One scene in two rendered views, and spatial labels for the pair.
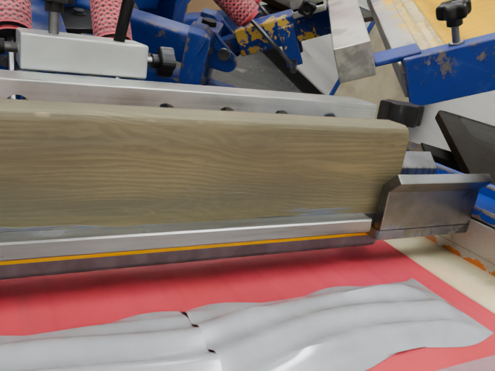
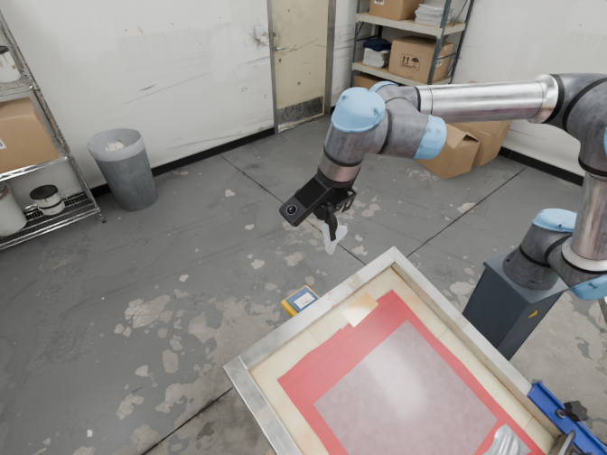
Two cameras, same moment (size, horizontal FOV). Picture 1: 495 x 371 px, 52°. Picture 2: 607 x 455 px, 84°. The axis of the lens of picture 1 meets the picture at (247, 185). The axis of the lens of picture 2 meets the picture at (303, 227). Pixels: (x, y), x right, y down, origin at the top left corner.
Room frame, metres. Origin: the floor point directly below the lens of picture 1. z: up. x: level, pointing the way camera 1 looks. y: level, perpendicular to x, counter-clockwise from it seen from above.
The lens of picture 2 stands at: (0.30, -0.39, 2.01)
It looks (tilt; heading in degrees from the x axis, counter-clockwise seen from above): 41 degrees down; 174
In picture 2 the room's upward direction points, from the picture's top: straight up
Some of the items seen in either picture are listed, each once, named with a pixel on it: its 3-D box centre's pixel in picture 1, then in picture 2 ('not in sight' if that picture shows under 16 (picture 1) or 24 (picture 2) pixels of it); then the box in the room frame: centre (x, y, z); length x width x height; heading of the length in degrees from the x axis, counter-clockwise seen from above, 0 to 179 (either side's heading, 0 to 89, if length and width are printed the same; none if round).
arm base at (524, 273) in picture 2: not in sight; (535, 261); (-0.34, 0.40, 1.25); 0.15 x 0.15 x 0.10
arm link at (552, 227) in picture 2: not in sight; (555, 235); (-0.33, 0.40, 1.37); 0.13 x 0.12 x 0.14; 178
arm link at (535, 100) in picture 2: not in sight; (487, 102); (-0.35, 0.06, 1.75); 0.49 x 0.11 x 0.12; 88
